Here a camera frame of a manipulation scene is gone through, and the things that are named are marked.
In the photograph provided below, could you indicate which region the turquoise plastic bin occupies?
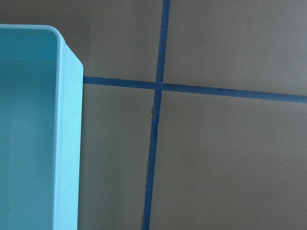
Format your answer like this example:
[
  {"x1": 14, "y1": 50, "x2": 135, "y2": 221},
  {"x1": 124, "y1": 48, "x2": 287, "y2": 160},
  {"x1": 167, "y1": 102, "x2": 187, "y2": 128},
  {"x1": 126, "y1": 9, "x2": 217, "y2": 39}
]
[{"x1": 0, "y1": 24, "x2": 83, "y2": 230}]

